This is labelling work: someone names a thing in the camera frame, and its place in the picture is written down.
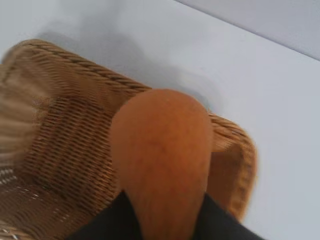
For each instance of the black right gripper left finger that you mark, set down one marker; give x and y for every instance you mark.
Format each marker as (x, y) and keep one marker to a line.
(110, 220)

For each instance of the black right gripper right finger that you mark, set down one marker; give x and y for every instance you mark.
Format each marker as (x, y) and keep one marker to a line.
(220, 222)

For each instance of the bumpy orange fruit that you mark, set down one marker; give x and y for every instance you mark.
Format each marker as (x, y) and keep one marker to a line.
(162, 155)

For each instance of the brown wicker basket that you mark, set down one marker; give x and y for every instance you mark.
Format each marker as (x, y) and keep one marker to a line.
(65, 140)

